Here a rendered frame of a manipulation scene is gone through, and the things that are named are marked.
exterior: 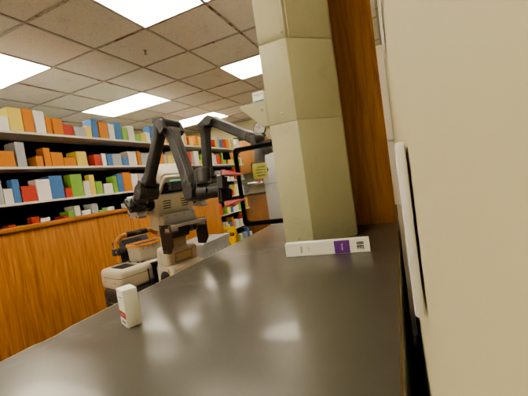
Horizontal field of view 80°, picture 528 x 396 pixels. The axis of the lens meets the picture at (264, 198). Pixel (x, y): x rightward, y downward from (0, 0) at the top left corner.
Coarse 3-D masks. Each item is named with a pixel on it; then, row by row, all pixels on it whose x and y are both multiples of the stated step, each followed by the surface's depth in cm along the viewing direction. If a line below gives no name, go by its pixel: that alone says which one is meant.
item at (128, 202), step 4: (132, 196) 166; (124, 200) 166; (128, 200) 167; (132, 200) 165; (136, 200) 164; (140, 200) 164; (128, 204) 165; (132, 204) 165; (136, 204) 164; (140, 204) 165; (144, 204) 167; (128, 208) 164; (132, 208) 165; (136, 208) 166; (140, 208) 167; (144, 208) 169; (148, 208) 171; (132, 212) 164
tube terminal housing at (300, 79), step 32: (288, 64) 115; (320, 64) 120; (288, 96) 116; (320, 96) 120; (288, 128) 118; (320, 128) 120; (288, 160) 119; (320, 160) 120; (288, 192) 120; (320, 192) 120; (352, 192) 128; (288, 224) 122; (320, 224) 120; (352, 224) 125
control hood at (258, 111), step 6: (258, 102) 121; (264, 102) 120; (240, 108) 124; (246, 108) 123; (252, 108) 122; (258, 108) 121; (264, 108) 120; (252, 114) 123; (258, 114) 122; (264, 114) 121; (258, 120) 122; (264, 120) 121; (264, 126) 122
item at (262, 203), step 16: (256, 144) 155; (240, 160) 158; (256, 160) 156; (272, 160) 153; (240, 176) 159; (256, 176) 156; (272, 176) 154; (256, 192) 157; (272, 192) 155; (256, 208) 158; (272, 208) 155
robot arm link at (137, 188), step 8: (152, 120) 150; (168, 120) 143; (176, 120) 147; (152, 136) 152; (160, 136) 150; (152, 144) 152; (160, 144) 152; (152, 152) 152; (160, 152) 154; (152, 160) 154; (152, 168) 155; (144, 176) 158; (152, 176) 157; (144, 184) 157; (152, 184) 159; (136, 192) 159; (144, 192) 157
